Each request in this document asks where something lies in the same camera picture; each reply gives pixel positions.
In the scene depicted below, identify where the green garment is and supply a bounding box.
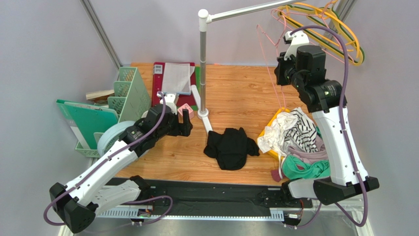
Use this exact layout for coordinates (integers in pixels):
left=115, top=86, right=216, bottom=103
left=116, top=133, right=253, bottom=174
left=281, top=155, right=331, bottom=180

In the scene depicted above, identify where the dark red garment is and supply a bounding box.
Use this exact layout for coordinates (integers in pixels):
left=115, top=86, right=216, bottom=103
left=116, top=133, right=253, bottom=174
left=271, top=169, right=284, bottom=182

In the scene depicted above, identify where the green plastic hanger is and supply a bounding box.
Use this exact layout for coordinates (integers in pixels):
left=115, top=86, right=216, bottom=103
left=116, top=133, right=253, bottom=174
left=278, top=3, right=366, bottom=64

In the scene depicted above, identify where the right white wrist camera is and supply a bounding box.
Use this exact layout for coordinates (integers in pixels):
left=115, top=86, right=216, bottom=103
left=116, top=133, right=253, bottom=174
left=284, top=30, right=310, bottom=60

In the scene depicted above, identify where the green mesh file organizer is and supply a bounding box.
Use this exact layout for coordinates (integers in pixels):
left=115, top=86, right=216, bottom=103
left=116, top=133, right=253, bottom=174
left=75, top=67, right=151, bottom=158

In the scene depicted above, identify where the green clipboard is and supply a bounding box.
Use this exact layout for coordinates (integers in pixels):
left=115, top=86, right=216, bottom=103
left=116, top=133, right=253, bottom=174
left=56, top=99, right=119, bottom=149

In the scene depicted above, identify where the yellow plastic hanger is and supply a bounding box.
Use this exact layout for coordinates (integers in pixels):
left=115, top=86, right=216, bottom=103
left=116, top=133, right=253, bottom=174
left=277, top=1, right=365, bottom=66

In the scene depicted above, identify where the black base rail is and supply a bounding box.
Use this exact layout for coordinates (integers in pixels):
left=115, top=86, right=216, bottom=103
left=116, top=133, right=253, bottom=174
left=100, top=179, right=316, bottom=225

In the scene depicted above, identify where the white mesh pouch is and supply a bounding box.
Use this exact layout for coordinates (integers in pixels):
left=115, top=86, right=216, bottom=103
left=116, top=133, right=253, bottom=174
left=161, top=63, right=195, bottom=95

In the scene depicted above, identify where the yellow plastic tray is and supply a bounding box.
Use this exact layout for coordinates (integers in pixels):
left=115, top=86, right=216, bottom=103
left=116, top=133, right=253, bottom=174
left=257, top=108, right=297, bottom=160

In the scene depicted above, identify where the black white striped shirt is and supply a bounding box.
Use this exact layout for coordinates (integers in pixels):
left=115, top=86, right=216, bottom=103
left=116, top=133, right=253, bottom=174
left=283, top=107, right=318, bottom=153

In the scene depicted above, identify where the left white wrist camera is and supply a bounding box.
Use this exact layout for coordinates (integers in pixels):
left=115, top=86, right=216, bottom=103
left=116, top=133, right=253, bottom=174
left=157, top=91, right=179, bottom=115

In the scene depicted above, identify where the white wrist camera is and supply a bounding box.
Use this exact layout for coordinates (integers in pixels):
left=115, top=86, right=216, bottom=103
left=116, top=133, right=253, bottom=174
left=284, top=30, right=310, bottom=60
left=157, top=91, right=179, bottom=115

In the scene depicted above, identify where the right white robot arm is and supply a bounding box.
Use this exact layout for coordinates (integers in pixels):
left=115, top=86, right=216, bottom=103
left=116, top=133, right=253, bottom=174
left=274, top=45, right=380, bottom=205

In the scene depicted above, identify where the wooden block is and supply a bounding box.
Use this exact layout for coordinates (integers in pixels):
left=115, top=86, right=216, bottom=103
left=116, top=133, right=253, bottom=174
left=86, top=89, right=115, bottom=105

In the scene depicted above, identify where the mauve garment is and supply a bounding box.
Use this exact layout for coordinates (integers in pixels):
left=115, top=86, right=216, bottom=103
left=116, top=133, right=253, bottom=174
left=288, top=135, right=329, bottom=164

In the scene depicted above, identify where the red folder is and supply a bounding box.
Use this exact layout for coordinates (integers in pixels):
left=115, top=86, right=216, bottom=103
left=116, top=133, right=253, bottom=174
left=152, top=62, right=195, bottom=107

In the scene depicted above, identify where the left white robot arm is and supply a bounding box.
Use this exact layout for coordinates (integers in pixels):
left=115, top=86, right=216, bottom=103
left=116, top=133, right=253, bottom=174
left=48, top=104, right=193, bottom=234

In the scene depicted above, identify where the green sheet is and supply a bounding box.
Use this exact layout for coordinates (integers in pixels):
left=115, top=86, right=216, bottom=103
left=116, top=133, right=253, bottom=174
left=191, top=66, right=201, bottom=111

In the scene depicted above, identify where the silver white clothes rack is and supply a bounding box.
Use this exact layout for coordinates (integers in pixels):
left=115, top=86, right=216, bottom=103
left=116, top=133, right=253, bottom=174
left=191, top=0, right=298, bottom=132

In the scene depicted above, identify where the black tank top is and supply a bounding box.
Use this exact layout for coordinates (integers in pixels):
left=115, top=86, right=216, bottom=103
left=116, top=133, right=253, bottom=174
left=204, top=127, right=260, bottom=171

